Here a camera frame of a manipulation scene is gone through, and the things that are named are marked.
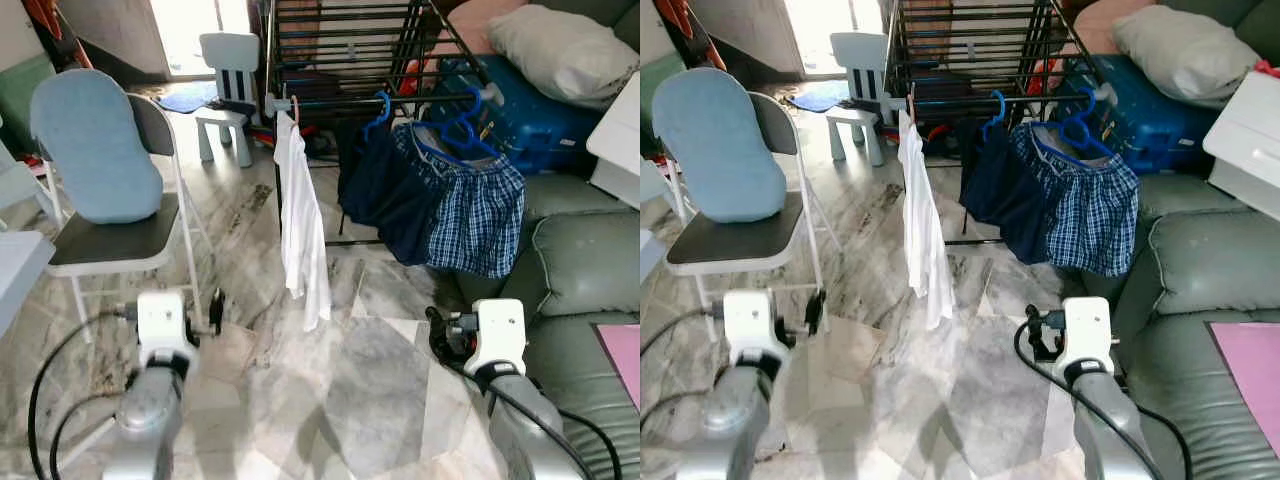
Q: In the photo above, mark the blue rug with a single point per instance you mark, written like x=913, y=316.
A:
x=815, y=97
x=185, y=98

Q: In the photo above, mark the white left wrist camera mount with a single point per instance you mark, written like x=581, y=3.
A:
x=752, y=320
x=165, y=320

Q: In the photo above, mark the white drawer cabinet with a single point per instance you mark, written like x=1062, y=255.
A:
x=1245, y=140
x=620, y=140

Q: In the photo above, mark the white shirt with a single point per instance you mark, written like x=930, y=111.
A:
x=300, y=230
x=922, y=230

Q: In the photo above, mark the green storage bin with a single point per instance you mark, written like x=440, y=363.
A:
x=20, y=100
x=648, y=110

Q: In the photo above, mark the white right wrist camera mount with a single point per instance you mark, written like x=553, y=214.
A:
x=1088, y=330
x=497, y=330

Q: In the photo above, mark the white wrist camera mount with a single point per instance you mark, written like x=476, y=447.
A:
x=1088, y=330
x=165, y=320
x=752, y=320
x=497, y=330

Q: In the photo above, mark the light blue chair cushion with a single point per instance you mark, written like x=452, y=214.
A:
x=715, y=150
x=95, y=150

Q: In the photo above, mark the black metal clothes rack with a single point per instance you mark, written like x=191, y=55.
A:
x=340, y=101
x=950, y=100

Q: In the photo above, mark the blue plaid shorts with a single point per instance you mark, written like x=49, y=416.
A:
x=1095, y=220
x=480, y=220

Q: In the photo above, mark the white plastic kids chair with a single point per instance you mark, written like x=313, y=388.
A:
x=222, y=118
x=852, y=118

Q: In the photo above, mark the wooden hanger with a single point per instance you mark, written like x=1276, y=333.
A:
x=911, y=100
x=295, y=104

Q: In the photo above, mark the white folding chair grey seat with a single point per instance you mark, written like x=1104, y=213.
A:
x=110, y=245
x=735, y=240

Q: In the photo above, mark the green leather sofa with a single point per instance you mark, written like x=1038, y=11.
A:
x=1200, y=260
x=580, y=260

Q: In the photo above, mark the grey pillow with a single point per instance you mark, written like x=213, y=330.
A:
x=1185, y=50
x=565, y=50

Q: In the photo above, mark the red cloth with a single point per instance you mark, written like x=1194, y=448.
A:
x=1268, y=68

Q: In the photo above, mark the pink mat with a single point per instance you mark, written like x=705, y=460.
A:
x=1250, y=370
x=625, y=360

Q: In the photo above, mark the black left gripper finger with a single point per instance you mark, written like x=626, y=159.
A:
x=816, y=312
x=216, y=312

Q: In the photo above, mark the blue hard suitcase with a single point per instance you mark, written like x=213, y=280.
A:
x=540, y=125
x=1160, y=125

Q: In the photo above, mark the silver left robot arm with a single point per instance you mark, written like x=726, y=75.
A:
x=150, y=410
x=740, y=410

